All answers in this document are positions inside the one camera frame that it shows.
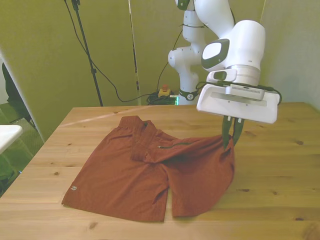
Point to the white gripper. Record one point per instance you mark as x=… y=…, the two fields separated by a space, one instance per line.
x=237 y=110

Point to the rust orange shorts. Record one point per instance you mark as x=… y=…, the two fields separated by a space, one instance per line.
x=120 y=175

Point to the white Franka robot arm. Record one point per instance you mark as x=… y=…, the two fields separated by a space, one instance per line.
x=245 y=42

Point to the yellow emergency stop button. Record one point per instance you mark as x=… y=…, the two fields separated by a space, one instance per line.
x=165 y=93

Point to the black tripod stand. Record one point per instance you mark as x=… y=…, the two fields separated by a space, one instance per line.
x=86 y=47

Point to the white side table top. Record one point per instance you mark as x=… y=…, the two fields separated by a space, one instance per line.
x=8 y=135

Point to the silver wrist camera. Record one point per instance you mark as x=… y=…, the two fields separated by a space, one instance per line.
x=245 y=91

